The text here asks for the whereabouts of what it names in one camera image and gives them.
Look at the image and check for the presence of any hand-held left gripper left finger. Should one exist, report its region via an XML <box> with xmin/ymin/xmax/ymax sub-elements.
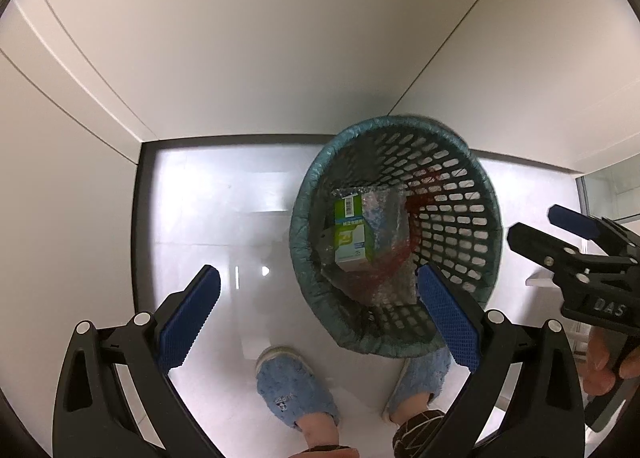
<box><xmin>52</xmin><ymin>264</ymin><xmax>222</xmax><ymax>458</ymax></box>

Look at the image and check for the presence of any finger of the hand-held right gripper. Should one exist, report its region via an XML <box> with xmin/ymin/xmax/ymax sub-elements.
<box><xmin>548</xmin><ymin>204</ymin><xmax>603</xmax><ymax>240</ymax></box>
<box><xmin>507</xmin><ymin>221</ymin><xmax>583</xmax><ymax>270</ymax></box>

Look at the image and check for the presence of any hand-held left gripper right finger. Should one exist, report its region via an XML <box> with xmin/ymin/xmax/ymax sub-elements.
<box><xmin>416</xmin><ymin>264</ymin><xmax>586</xmax><ymax>458</ymax></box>

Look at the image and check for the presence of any teal mesh waste basket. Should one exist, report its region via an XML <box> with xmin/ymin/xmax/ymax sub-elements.
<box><xmin>289</xmin><ymin>114</ymin><xmax>502</xmax><ymax>360</ymax></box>

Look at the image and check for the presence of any clear bubble wrap sheet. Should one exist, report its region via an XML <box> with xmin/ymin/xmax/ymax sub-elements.
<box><xmin>320</xmin><ymin>185</ymin><xmax>420</xmax><ymax>308</ymax></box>

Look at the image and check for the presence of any red mesh net bag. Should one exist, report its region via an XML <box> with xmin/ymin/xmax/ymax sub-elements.
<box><xmin>350</xmin><ymin>167</ymin><xmax>442</xmax><ymax>290</ymax></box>

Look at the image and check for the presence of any green and blue medicine box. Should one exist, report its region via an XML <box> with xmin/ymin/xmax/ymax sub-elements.
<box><xmin>332</xmin><ymin>193</ymin><xmax>372</xmax><ymax>273</ymax></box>

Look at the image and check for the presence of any person's right hand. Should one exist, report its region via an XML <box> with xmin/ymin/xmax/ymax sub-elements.
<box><xmin>582</xmin><ymin>325</ymin><xmax>622</xmax><ymax>397</ymax></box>

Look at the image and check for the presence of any blue fuzzy slipper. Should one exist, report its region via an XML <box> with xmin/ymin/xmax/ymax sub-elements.
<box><xmin>255</xmin><ymin>345</ymin><xmax>342</xmax><ymax>433</ymax></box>
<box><xmin>382</xmin><ymin>345</ymin><xmax>457</xmax><ymax>423</ymax></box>

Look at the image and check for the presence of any person's right leg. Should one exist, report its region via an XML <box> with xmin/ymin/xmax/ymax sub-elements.
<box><xmin>391</xmin><ymin>390</ymin><xmax>447</xmax><ymax>458</ymax></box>

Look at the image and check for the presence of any person's leg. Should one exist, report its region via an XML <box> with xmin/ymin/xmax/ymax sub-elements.
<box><xmin>391</xmin><ymin>390</ymin><xmax>447</xmax><ymax>458</ymax></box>
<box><xmin>289</xmin><ymin>410</ymin><xmax>362</xmax><ymax>458</ymax></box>

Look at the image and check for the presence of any person's left leg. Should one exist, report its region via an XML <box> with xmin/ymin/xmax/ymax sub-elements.
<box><xmin>289</xmin><ymin>410</ymin><xmax>362</xmax><ymax>458</ymax></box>

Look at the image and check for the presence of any glass panel frame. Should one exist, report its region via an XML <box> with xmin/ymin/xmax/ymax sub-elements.
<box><xmin>575</xmin><ymin>154</ymin><xmax>640</xmax><ymax>224</ymax></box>

